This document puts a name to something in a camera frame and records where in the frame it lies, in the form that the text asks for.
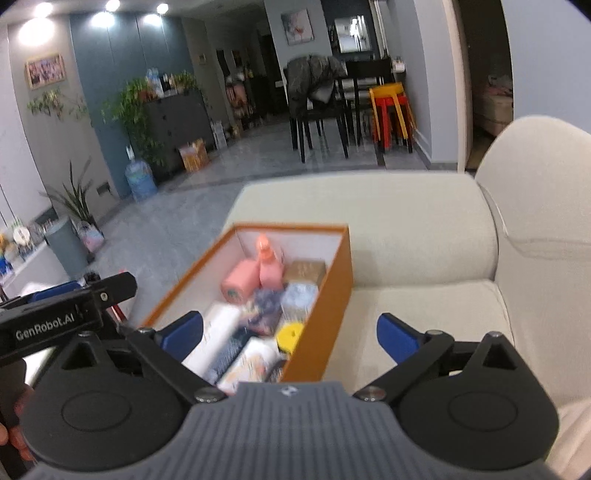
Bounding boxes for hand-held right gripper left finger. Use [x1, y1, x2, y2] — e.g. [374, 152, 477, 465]
[60, 310, 228, 405]

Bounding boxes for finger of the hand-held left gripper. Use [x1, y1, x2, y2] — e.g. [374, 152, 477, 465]
[27, 280, 84, 304]
[84, 271, 138, 311]

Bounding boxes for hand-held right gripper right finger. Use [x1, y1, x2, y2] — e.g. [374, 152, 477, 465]
[353, 312, 525, 403]

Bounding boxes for dark patterned box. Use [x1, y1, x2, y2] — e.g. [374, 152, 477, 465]
[203, 332, 252, 384]

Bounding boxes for white printed packet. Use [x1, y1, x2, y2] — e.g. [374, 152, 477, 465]
[217, 337, 282, 395]

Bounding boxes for pink capped bottle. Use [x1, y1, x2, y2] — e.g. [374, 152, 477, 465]
[222, 259, 259, 305]

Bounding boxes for clear box of white capsules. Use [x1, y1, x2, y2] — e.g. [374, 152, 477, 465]
[279, 282, 320, 324]

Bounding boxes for yellow tape measure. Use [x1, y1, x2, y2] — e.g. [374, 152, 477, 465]
[276, 322, 304, 356]

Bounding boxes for pink pump bottle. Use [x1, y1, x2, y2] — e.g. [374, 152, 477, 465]
[255, 234, 284, 291]

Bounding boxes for gold box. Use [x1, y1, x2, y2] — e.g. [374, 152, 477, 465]
[283, 260, 328, 288]

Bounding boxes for person's left hand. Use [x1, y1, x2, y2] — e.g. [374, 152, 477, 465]
[0, 397, 29, 462]

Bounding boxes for white low cabinet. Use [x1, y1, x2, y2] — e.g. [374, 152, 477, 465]
[0, 240, 61, 301]

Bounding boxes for grey bin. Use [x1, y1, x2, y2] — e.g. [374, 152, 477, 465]
[44, 217, 89, 278]

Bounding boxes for tall potted plant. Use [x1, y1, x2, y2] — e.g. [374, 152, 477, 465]
[41, 159, 100, 227]

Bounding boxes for blue water jug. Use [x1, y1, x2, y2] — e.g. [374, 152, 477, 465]
[124, 147, 158, 202]

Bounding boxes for beige sofa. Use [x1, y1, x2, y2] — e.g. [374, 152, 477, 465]
[222, 115, 591, 480]

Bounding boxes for orange printed cardboard box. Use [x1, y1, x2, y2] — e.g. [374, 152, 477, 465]
[178, 138, 211, 173]

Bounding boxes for dark grey cabinet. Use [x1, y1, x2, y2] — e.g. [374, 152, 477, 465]
[143, 90, 213, 174]

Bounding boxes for trailing green plant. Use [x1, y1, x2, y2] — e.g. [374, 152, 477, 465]
[102, 78, 167, 169]

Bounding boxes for light cloth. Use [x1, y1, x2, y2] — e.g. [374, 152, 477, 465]
[549, 399, 591, 480]

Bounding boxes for small green plant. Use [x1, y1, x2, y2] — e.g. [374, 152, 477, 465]
[173, 70, 199, 93]

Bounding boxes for framed photo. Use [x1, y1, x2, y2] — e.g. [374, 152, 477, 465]
[25, 53, 65, 90]

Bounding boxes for shoe rack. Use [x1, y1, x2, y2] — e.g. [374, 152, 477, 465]
[224, 69, 259, 132]

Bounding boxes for red stool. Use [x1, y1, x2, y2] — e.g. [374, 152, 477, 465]
[372, 95, 414, 153]

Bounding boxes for black dining chair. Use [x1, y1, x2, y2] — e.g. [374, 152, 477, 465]
[344, 60, 393, 146]
[283, 58, 349, 163]

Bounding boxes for stacked red yellow stools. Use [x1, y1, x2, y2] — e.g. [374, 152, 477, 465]
[368, 83, 416, 144]

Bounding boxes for bed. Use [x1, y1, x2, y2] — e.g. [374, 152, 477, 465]
[473, 76, 514, 137]

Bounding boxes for dark jacket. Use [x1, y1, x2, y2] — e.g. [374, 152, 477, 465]
[286, 54, 348, 104]

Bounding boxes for hanging wall plant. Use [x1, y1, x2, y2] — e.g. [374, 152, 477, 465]
[27, 87, 88, 121]

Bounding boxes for wall mirror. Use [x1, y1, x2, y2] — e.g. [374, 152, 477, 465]
[333, 15, 374, 54]

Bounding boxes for wall picture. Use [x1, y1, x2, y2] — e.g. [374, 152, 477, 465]
[281, 8, 315, 45]

